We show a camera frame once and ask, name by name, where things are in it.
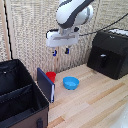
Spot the red plastic cup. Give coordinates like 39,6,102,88
45,71,57,84

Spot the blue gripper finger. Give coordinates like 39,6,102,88
64,45,71,56
51,47,58,57

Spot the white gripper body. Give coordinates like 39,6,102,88
45,27,81,48

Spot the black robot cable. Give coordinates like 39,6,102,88
79,12,128,37

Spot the beige woven screen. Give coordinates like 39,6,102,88
0,0,128,81

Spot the black fabric storage box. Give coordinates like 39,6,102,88
0,58,50,128

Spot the blue plastic bowl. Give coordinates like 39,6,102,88
62,76,81,91

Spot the dark blue binder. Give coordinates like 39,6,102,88
36,67,56,104

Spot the black air fryer body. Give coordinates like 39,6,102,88
87,28,128,81

